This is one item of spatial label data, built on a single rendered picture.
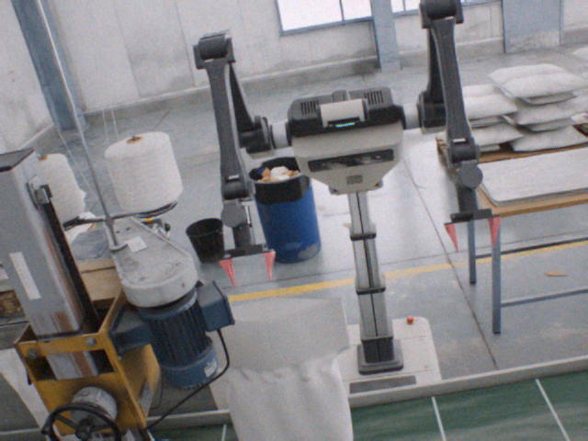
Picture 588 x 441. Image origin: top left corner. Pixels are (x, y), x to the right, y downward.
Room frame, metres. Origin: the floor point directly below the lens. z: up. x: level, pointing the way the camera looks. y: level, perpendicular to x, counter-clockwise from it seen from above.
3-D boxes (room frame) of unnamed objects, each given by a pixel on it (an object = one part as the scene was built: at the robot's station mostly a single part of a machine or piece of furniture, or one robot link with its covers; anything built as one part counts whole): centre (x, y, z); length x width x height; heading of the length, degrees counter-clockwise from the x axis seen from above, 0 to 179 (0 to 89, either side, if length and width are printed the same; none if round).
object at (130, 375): (1.24, 0.58, 1.18); 0.34 x 0.25 x 0.31; 175
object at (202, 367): (1.19, 0.35, 1.21); 0.15 x 0.15 x 0.25
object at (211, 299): (1.22, 0.25, 1.25); 0.10 x 0.08 x 0.12; 20
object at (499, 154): (4.80, -2.05, 0.07); 1.20 x 0.82 x 0.14; 83
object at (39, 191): (1.13, 0.52, 1.68); 0.05 x 0.03 x 0.06; 175
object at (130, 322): (1.16, 0.43, 1.27); 0.12 x 0.09 x 0.09; 175
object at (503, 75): (4.95, -2.36, 0.69); 0.66 x 0.42 x 0.13; 82
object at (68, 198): (1.36, 0.60, 1.61); 0.15 x 0.14 x 0.17; 85
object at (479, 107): (4.64, -1.72, 0.57); 0.66 x 0.42 x 0.13; 77
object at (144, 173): (1.33, 0.34, 1.61); 0.17 x 0.17 x 0.17
